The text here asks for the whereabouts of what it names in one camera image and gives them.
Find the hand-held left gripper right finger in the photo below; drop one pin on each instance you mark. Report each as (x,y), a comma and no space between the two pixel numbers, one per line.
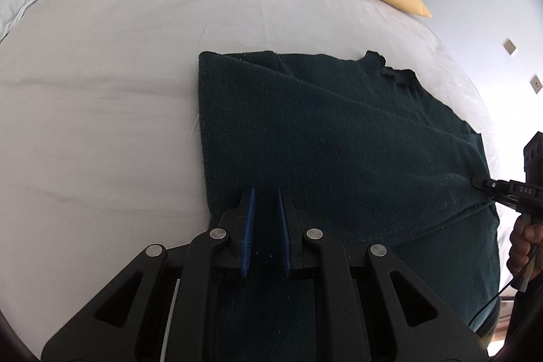
(283,227)

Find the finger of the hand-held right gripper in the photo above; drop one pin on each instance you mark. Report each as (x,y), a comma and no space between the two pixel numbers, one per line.
(509,187)
(521,206)

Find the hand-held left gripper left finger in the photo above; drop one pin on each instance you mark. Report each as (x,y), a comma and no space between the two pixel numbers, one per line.
(248,226)

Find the dark green towel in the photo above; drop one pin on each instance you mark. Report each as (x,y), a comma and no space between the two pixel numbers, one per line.
(339,141)

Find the person's right hand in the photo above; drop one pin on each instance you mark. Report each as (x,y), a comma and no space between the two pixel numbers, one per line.
(524,243)

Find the beige wall socket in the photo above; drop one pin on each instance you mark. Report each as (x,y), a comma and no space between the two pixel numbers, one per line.
(537,84)
(510,47)

